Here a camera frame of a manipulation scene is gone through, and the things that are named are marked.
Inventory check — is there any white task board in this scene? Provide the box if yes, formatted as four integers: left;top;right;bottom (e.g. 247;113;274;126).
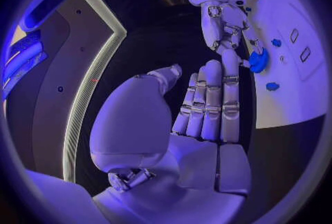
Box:
243;0;331;129

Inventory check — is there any glowing light bar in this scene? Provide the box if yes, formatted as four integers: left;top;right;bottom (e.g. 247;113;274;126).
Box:
21;0;71;32

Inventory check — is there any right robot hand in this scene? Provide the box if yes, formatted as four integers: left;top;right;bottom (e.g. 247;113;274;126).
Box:
200;3;264;69

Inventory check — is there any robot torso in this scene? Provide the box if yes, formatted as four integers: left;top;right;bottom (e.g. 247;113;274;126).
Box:
4;0;128;184

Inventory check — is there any blue plug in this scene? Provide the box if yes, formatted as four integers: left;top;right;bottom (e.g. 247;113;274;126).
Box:
264;82;281;92

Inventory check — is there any blue gear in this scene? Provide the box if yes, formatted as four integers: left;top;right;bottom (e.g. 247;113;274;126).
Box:
248;47;270;73

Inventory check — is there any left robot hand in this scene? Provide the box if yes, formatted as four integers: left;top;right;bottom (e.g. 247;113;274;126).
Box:
89;51;253;224

